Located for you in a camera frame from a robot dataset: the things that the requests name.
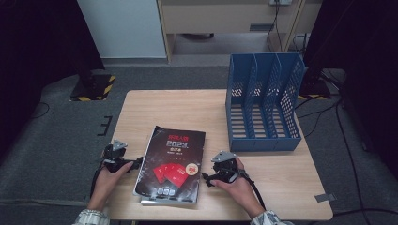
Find black magazine red cards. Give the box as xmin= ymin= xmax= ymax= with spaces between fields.
xmin=132 ymin=125 xmax=207 ymax=204

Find person's left hand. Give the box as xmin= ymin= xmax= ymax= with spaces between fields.
xmin=87 ymin=162 xmax=134 ymax=211

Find blue file rack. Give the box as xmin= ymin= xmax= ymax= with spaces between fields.
xmin=224 ymin=52 xmax=306 ymax=153

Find black power cable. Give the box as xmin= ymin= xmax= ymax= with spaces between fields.
xmin=267 ymin=3 xmax=284 ymax=53

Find long black floor cable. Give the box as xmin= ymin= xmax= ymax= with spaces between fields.
xmin=325 ymin=99 xmax=398 ymax=218

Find black looped cable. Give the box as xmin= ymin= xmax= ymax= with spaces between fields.
xmin=292 ymin=32 xmax=311 ymax=55

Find thin black floor cable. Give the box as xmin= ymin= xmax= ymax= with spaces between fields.
xmin=31 ymin=102 xmax=51 ymax=120
xmin=295 ymin=95 xmax=341 ymax=139

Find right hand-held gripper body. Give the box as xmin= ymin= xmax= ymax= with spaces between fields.
xmin=210 ymin=151 xmax=240 ymax=184

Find left hand-held gripper cable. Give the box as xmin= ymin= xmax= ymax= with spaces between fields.
xmin=89 ymin=161 xmax=107 ymax=199

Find black curtain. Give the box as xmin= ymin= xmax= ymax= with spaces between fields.
xmin=0 ymin=0 xmax=106 ymax=158
xmin=303 ymin=0 xmax=398 ymax=170

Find person's right hand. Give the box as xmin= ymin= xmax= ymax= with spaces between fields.
xmin=209 ymin=157 xmax=266 ymax=219

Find right hand-held gripper cable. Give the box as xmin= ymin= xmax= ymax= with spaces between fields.
xmin=239 ymin=170 xmax=267 ymax=210

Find beige wooden desk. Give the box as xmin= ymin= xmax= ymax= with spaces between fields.
xmin=156 ymin=0 xmax=323 ymax=64

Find hand-held gripper cable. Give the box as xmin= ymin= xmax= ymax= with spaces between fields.
xmin=239 ymin=170 xmax=267 ymax=210
xmin=89 ymin=161 xmax=107 ymax=199

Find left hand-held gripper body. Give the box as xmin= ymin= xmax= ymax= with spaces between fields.
xmin=102 ymin=139 xmax=134 ymax=173

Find black stand base striped tape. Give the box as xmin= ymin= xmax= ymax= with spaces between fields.
xmin=69 ymin=74 xmax=116 ymax=102
xmin=297 ymin=78 xmax=332 ymax=101

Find black tape mark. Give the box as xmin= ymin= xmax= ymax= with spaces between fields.
xmin=97 ymin=115 xmax=113 ymax=137

